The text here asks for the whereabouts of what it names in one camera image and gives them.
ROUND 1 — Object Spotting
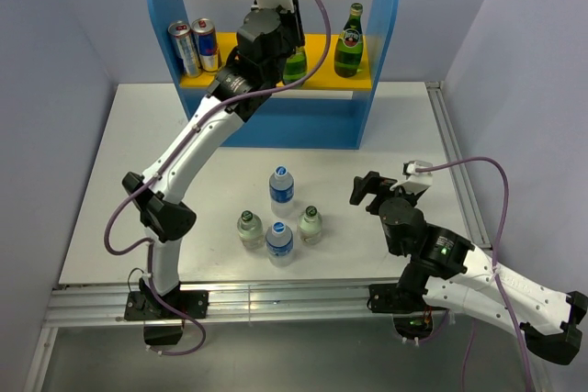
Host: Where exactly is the purple cable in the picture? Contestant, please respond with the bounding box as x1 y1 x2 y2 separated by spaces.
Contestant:
103 0 332 357
413 156 537 392

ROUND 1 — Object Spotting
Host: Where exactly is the clear Chang bottle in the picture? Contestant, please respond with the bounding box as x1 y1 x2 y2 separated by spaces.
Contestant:
297 205 322 245
237 210 265 250

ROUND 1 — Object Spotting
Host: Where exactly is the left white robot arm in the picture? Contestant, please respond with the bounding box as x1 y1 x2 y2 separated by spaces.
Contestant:
122 0 304 318

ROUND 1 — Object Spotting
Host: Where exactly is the pocari sweat bottle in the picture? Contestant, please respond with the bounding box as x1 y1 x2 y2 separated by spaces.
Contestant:
268 165 294 218
266 221 294 266

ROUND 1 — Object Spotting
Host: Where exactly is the aluminium frame rail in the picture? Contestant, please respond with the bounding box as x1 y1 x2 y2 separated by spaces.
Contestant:
26 83 525 391

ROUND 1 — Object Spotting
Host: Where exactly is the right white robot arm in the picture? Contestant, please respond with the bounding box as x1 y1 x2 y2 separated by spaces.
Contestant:
349 171 587 365

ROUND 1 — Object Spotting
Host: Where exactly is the green Perrier bottle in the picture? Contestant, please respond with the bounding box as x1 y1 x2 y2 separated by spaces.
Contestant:
282 46 308 84
334 3 363 78

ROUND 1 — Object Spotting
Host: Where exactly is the blue and yellow wooden shelf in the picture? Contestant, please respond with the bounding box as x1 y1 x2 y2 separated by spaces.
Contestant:
145 0 401 151

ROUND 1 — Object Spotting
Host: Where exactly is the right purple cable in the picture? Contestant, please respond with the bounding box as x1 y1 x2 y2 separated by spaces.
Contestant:
413 156 537 392

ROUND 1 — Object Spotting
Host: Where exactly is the blue energy drink can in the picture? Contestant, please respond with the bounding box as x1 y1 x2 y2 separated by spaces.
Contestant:
191 17 222 73

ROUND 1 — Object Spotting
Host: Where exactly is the silver energy drink can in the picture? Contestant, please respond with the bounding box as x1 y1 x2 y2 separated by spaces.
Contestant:
167 20 201 78

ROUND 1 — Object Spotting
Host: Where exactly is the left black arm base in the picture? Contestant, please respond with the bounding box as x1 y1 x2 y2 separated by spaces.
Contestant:
123 287 209 347

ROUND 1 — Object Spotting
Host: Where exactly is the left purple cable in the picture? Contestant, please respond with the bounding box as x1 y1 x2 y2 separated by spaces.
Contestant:
103 0 332 357

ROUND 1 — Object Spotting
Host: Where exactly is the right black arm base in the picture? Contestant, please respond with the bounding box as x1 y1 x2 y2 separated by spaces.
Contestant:
367 283 450 345

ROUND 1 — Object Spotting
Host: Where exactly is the Pocari Sweat bottle front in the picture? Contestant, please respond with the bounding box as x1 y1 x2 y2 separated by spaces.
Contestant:
266 221 294 266

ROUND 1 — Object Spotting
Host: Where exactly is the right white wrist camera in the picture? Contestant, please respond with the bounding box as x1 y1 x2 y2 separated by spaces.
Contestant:
390 160 433 195

